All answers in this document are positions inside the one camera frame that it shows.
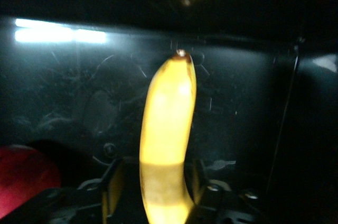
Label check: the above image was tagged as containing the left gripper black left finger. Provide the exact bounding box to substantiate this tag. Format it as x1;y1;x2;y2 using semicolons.
101;157;125;220

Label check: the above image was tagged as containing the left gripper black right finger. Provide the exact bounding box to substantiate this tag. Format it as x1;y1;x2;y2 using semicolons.
184;158;208;207

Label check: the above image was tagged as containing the yellow banana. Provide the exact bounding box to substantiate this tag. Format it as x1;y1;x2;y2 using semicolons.
138;49;198;224

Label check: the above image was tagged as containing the black plastic box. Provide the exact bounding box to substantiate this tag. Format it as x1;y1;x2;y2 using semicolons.
0;0;338;224

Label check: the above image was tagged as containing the red apple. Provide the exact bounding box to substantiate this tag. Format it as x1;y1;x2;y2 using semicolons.
0;145;62;217

